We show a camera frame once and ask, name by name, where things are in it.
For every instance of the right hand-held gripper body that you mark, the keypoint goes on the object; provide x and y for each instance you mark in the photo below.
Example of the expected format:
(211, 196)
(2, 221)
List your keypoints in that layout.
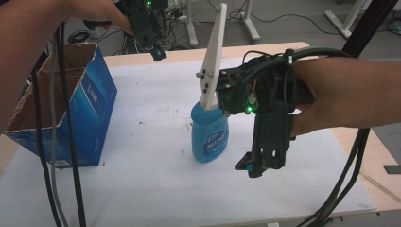
(265, 85)

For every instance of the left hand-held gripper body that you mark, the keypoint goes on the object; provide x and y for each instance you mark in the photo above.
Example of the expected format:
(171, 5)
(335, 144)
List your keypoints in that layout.
(138, 4)

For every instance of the blue liquid bottle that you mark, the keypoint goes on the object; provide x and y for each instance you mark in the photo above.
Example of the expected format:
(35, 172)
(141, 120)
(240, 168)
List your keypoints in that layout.
(208, 132)

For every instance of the person's left hand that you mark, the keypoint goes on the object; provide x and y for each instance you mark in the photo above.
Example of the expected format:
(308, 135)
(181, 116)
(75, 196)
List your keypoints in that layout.
(94, 11)

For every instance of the person's right hand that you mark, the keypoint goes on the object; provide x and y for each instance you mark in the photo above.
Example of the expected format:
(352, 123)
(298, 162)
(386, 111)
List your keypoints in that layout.
(334, 91)

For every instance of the white metal stand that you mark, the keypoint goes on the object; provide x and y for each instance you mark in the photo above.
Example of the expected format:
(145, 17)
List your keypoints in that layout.
(249, 22)
(190, 31)
(337, 22)

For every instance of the blue cardboard box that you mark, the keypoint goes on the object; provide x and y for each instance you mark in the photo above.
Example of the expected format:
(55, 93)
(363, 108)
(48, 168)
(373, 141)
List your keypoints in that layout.
(91, 104)

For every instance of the white table mat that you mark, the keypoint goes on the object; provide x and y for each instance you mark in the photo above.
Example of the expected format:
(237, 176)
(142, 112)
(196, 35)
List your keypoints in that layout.
(151, 189)

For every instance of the black tape strip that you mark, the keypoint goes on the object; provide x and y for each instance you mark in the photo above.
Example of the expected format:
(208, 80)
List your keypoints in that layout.
(392, 169)

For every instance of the black metal frame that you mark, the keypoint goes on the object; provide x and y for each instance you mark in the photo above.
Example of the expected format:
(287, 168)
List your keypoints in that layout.
(369, 25)

